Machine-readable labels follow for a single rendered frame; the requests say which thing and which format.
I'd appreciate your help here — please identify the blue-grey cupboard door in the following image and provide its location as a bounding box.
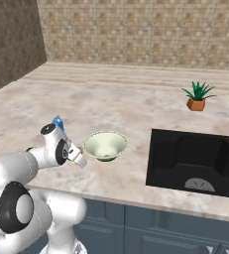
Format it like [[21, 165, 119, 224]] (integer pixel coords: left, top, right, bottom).
[[73, 197, 126, 254], [124, 204, 229, 254]]

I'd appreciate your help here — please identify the blue carton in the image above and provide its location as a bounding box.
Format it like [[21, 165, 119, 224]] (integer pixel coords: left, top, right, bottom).
[[52, 115, 66, 132]]

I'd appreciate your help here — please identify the green plant in brown pot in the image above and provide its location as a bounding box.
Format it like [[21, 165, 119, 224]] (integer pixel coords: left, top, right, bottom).
[[180, 80, 217, 112]]

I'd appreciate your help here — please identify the black sink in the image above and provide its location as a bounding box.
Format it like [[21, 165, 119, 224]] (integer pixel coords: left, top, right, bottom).
[[145, 128, 229, 200]]

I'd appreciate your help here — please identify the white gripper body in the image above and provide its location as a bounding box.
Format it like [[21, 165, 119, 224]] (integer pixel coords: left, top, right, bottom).
[[66, 140, 88, 169]]

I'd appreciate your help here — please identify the pale green bowl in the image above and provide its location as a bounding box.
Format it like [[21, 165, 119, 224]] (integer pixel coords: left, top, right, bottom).
[[82, 130, 130, 163]]

